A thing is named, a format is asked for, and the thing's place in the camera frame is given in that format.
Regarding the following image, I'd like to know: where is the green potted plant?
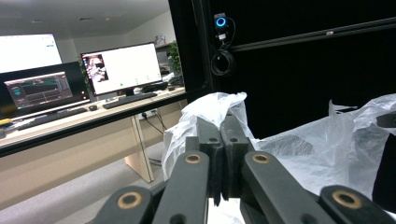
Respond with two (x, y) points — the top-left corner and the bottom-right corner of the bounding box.
(165, 40), (184, 77)

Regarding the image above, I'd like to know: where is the black curtain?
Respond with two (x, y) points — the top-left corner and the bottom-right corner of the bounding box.
(167, 0), (396, 140)

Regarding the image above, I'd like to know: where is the black monitor dark display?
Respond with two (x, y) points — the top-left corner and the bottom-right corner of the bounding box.
(0, 61), (92, 119)

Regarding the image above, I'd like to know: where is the bundle of black desk cables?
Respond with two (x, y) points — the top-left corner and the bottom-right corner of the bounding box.
(140, 109), (171, 135)

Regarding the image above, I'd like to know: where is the large white screen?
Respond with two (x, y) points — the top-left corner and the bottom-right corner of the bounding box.
(0, 33), (64, 75)

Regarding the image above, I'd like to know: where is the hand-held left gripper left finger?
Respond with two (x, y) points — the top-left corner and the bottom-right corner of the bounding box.
(185, 116), (226, 207)

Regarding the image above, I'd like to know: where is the long wooden desk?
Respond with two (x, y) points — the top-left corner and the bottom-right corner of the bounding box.
(0, 87), (189, 213)

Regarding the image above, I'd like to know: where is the white plastic bag yellow smiley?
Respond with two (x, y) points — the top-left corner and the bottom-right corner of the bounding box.
(161, 91), (396, 224)

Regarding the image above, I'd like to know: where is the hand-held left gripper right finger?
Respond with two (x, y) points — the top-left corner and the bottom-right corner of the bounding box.
(219, 112), (256, 201)

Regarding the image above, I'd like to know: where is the black monitor white display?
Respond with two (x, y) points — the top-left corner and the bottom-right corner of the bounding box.
(80, 42), (163, 97)

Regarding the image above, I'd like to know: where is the black keyboard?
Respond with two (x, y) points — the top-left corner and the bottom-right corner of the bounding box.
(16, 106), (89, 132)
(102, 91), (159, 110)

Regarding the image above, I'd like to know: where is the webcam with blue ring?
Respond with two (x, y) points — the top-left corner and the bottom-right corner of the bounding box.
(213, 12), (230, 42)

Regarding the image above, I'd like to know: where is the black metal bar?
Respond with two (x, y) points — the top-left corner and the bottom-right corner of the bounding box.
(229, 16), (396, 53)

